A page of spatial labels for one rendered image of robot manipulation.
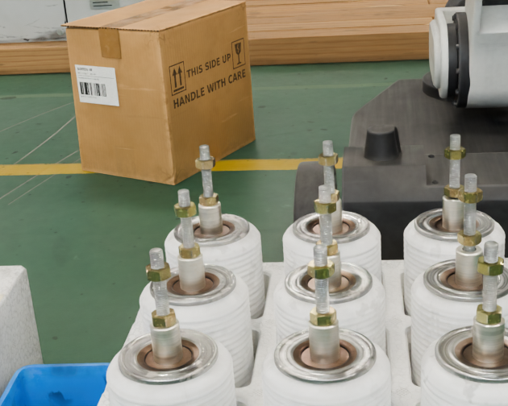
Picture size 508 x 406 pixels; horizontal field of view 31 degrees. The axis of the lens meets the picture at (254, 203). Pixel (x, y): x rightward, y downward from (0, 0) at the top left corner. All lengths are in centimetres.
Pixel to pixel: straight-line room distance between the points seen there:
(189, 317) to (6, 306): 30
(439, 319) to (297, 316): 12
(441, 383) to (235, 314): 20
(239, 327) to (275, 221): 78
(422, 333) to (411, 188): 41
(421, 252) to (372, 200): 30
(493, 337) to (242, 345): 23
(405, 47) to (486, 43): 131
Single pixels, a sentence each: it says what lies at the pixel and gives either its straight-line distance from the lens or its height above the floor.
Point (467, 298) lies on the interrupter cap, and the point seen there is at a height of 25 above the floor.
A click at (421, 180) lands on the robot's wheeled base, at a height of 20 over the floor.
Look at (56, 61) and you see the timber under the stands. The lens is 280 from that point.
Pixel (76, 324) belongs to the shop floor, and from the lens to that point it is 131.
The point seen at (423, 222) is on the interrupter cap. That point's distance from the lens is 90.
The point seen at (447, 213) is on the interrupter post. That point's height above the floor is 27.
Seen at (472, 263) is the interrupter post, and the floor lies 27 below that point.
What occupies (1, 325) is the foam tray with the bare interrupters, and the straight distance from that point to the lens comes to 100.
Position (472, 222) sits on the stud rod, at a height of 31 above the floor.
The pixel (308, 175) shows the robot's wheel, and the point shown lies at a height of 19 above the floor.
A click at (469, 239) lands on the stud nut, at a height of 29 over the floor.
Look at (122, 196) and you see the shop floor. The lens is 174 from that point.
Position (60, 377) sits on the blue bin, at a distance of 98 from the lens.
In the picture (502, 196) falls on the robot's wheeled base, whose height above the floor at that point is 18.
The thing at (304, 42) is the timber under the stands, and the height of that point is 6.
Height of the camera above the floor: 61
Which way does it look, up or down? 22 degrees down
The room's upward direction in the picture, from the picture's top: 4 degrees counter-clockwise
